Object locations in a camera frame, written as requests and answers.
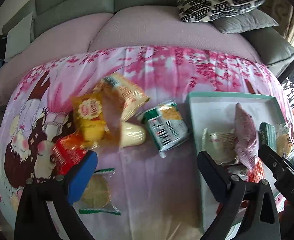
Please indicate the black white patterned pillow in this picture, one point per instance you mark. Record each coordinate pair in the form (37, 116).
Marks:
(219, 2)

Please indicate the beige orange snack packet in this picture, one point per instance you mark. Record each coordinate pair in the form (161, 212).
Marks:
(126, 95)

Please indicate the small red snack packet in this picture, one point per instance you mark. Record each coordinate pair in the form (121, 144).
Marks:
(66, 152)

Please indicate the brown patterned curtain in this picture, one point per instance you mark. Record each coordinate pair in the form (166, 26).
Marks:
(284, 12)

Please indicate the pink sofa cover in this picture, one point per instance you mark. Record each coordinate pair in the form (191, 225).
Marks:
(136, 30)

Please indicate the yellow cake packet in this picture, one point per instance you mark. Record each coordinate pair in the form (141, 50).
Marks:
(89, 127)

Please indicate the round cracker clear packet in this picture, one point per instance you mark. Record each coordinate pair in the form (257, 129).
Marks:
(98, 192)

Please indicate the small white panda packet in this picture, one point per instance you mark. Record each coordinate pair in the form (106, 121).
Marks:
(237, 171)

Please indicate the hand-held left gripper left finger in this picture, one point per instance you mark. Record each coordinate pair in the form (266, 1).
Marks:
(84, 172)

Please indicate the dark green snack packet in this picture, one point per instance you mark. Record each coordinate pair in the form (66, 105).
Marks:
(267, 133)

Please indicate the long red patterned packet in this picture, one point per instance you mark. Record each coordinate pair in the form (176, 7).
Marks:
(257, 172)

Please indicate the white cream snack packet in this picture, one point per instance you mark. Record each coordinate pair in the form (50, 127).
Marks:
(219, 142)

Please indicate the grey green sofa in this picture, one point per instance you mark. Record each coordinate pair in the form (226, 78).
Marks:
(74, 2)

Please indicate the pale yellow bun packet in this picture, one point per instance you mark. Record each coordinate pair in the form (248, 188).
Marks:
(133, 135)

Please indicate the grey pillow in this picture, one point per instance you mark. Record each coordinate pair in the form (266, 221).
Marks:
(247, 22)

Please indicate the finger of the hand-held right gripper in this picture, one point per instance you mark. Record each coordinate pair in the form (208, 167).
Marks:
(274, 160)

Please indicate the pink printed blanket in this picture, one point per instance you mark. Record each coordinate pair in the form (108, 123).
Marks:
(149, 175)

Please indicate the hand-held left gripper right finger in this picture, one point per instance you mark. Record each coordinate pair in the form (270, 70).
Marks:
(212, 170)

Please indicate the clear bun packet yellow label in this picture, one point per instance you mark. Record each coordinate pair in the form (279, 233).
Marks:
(284, 140)

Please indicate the pink snack packet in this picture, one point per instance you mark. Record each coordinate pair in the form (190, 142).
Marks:
(247, 135)

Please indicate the teal cardboard box tray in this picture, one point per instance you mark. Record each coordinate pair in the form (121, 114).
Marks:
(212, 115)

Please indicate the green white snack packet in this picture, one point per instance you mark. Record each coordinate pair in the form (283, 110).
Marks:
(167, 127)

